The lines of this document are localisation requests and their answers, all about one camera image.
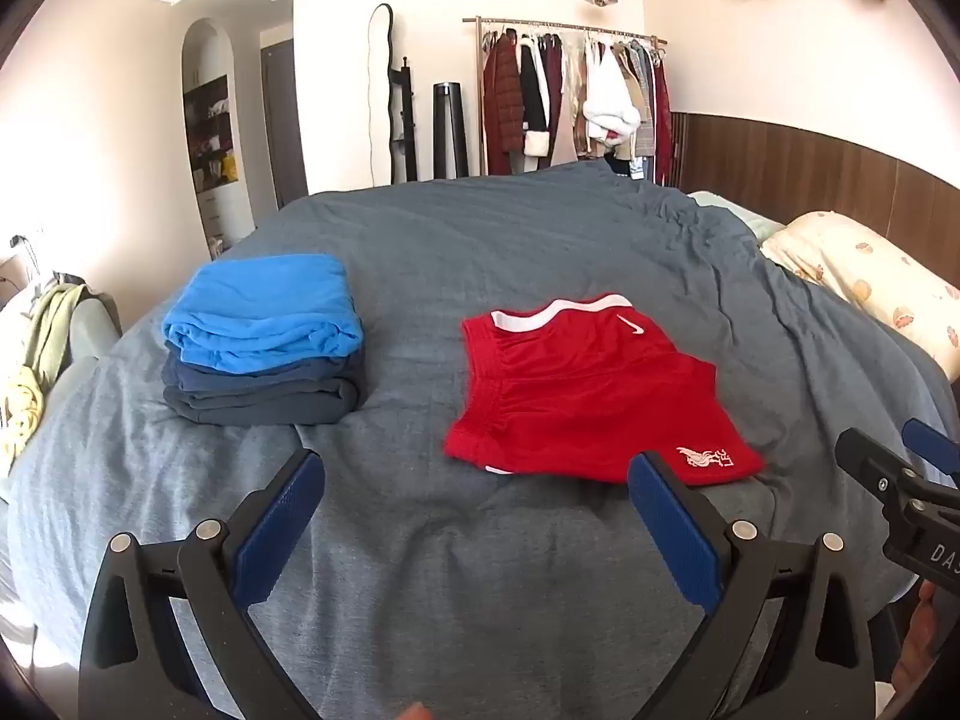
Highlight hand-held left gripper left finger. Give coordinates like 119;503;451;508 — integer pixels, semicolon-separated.
79;448;327;720

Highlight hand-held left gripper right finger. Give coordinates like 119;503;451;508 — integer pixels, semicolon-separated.
626;451;875;720

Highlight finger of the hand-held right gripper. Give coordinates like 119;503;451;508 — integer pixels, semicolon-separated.
902;418;960;477
835;427;927;518

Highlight red shorts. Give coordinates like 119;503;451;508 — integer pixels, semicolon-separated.
442;294;767;485

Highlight folded dark grey pants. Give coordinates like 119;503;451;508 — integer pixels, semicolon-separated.
163;376;363;427

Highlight folded navy pants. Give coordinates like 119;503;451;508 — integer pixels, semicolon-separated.
163;352;361;400

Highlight folded bright blue pants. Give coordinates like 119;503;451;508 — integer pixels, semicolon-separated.
161;253;365;376

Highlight person's right hand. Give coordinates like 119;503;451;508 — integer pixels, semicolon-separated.
909;583;940;695

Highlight floral cream pillow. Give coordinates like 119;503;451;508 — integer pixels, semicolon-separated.
759;211;960;383

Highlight grey armchair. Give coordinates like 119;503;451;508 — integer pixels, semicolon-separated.
41;292;125;398

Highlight pale green pillow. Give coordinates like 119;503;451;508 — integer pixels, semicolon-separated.
686;190;785;242

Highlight yellow crumpled cloth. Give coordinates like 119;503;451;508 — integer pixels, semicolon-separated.
0;366;47;470

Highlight wooden headboard panel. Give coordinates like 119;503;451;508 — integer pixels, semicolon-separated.
669;111;960;242

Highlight olive green cloth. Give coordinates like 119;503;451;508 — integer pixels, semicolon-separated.
21;283;92;395

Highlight grey bed blanket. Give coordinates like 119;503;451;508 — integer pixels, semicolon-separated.
0;160;960;720

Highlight dark wooden door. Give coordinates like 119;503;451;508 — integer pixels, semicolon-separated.
259;40;309;209

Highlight black coat stand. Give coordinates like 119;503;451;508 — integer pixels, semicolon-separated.
390;56;418;182

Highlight white fleece garment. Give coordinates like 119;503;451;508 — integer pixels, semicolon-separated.
583;52;643;145

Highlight black column stand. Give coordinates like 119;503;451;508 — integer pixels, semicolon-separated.
430;81;470;181

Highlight black coat with white trim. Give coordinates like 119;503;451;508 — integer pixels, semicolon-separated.
519;34;554;170

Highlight dark red puffer coat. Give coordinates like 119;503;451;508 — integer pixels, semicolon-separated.
482;30;526;175

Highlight metal clothes rack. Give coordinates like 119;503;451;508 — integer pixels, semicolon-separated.
463;15;670;182

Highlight arched wall shelf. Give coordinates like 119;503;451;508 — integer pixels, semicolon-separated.
182;17;254;256

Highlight wavy black frame mirror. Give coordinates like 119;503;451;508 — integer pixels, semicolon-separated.
367;3;399;185

